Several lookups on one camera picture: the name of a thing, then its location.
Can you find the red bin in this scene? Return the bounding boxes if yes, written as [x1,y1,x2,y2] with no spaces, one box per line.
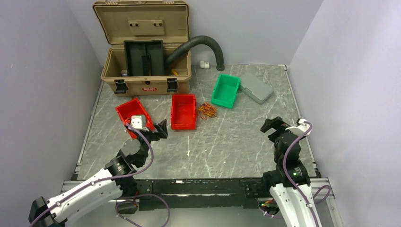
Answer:
[115,98,155,139]
[170,94,197,130]

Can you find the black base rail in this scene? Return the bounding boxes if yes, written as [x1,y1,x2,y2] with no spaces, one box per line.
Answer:
[118,178,274,211]

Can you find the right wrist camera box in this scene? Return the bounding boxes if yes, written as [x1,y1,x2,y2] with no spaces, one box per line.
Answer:
[286,118,312,136]

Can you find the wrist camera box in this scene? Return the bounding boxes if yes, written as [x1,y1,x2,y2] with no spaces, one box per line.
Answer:
[130,115,148,131]
[286,118,312,136]

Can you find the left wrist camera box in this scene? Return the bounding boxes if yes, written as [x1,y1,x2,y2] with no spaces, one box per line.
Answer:
[130,115,148,131]

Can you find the red bin left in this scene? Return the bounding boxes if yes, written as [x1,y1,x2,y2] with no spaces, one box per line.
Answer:
[115,98,155,139]

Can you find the orange cable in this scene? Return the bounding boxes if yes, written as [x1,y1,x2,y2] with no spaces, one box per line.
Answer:
[197,102,218,121]

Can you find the black corrugated hose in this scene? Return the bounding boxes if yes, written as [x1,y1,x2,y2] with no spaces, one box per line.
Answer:
[165,35,226,72]

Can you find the tan open toolbox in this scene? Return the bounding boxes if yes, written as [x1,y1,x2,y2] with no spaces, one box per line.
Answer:
[93,0,192,96]

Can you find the black toolbox tray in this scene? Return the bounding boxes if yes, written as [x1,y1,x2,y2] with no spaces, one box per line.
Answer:
[123,40,165,77]

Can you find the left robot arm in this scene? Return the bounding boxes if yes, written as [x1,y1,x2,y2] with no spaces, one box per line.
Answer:
[28,115,168,227]

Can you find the red bin centre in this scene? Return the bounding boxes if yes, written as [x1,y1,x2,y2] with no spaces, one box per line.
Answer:
[170,94,197,130]

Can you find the grey plastic case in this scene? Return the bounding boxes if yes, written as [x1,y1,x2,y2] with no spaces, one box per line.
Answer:
[239,72,273,104]

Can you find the white pipe fitting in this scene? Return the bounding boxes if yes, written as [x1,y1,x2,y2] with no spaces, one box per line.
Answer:
[199,61,210,69]

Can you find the green plastic bin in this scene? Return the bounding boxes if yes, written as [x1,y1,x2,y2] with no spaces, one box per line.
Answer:
[211,73,241,109]

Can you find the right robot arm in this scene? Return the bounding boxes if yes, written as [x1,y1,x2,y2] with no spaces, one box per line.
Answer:
[260,117,322,227]

